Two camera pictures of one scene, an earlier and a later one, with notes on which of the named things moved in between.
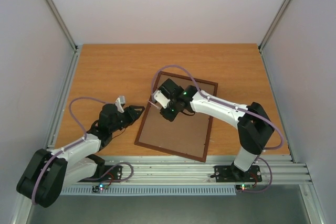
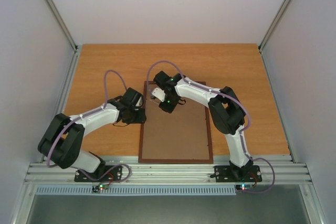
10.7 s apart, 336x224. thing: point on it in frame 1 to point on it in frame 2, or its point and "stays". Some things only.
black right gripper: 163,109 to 168,106
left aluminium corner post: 72,66 stays
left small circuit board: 97,188 stays
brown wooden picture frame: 170,151 to 177,161
